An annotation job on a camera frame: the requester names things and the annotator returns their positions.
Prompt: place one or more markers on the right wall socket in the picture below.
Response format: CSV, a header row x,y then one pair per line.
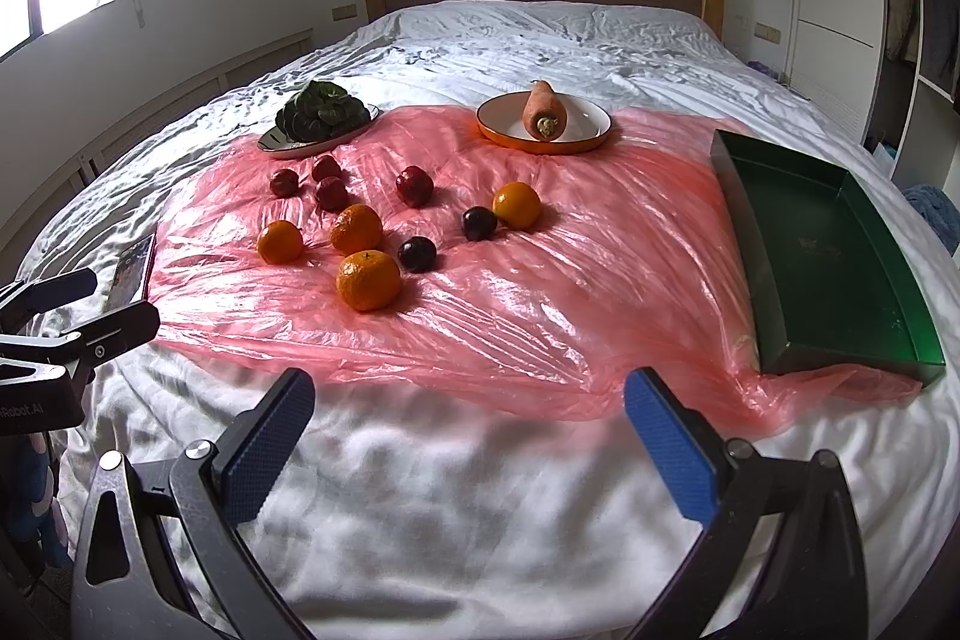
x,y
767,33

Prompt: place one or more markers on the dark plum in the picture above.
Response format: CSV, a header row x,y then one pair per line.
x,y
479,224
417,255

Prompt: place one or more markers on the wall socket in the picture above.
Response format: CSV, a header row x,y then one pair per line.
x,y
767,33
345,12

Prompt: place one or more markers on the patterned grey plate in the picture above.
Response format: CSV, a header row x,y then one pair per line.
x,y
279,146

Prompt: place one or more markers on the dark green leafy vegetable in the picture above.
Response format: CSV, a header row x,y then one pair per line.
x,y
321,111

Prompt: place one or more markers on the orange carrot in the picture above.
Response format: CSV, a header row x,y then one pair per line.
x,y
544,116

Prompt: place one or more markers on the large orange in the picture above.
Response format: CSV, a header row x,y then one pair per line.
x,y
368,280

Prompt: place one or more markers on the white wardrobe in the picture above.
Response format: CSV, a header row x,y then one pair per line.
x,y
836,59

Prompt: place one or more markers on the red apple top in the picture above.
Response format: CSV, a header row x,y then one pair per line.
x,y
326,167

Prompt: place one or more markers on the blue gloved hand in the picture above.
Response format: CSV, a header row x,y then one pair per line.
x,y
32,525

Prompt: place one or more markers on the pink plastic sheet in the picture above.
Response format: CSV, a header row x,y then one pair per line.
x,y
633,263

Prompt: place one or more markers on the dark plum front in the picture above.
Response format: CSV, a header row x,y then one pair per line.
x,y
417,255

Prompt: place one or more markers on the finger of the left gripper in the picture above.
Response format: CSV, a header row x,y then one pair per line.
x,y
21,301
100,340

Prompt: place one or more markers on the small orange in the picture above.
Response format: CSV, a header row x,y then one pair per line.
x,y
280,243

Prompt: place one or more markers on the blue cloth on floor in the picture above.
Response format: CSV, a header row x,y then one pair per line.
x,y
938,210

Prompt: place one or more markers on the red apple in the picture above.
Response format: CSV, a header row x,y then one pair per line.
x,y
331,195
414,187
326,167
284,183

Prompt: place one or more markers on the green tray box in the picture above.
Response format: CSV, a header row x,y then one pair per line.
x,y
827,280

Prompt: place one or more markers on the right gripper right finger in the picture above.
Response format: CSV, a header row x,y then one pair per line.
x,y
687,452

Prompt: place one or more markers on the left wall socket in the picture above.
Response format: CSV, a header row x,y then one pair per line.
x,y
345,12

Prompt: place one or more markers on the orange rimmed white plate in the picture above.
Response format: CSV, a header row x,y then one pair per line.
x,y
500,120

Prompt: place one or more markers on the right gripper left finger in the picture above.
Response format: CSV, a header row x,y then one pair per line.
x,y
254,449

